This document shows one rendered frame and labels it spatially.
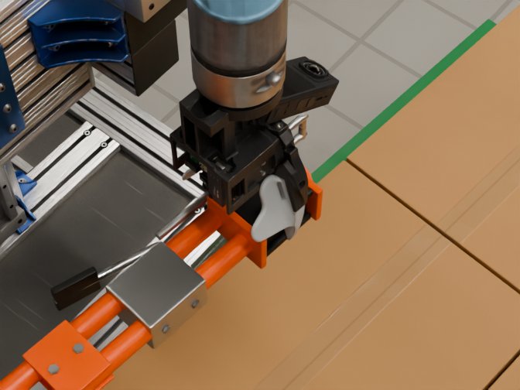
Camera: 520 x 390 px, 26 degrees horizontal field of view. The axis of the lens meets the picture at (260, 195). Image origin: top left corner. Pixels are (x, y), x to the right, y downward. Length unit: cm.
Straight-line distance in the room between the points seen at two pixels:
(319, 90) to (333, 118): 151
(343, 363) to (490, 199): 36
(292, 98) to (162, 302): 22
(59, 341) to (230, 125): 25
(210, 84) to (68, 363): 29
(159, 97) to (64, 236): 55
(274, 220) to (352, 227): 69
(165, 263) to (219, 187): 11
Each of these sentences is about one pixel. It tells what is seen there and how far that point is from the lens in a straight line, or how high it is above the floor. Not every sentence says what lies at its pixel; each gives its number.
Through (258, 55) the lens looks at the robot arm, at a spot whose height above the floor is 135.
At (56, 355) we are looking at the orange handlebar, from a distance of 101.
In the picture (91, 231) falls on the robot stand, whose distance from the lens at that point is 210.
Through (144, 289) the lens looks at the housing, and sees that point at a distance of 102.
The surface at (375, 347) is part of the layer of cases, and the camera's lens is 161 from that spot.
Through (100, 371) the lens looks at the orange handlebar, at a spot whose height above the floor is 109.
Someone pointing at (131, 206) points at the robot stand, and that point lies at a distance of 213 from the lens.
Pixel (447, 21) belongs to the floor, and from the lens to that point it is 271.
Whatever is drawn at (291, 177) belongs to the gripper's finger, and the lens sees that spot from 98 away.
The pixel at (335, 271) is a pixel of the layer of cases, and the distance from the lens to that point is 166.
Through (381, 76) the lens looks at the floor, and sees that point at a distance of 258.
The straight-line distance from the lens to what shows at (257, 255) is 106.
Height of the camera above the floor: 199
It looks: 57 degrees down
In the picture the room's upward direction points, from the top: straight up
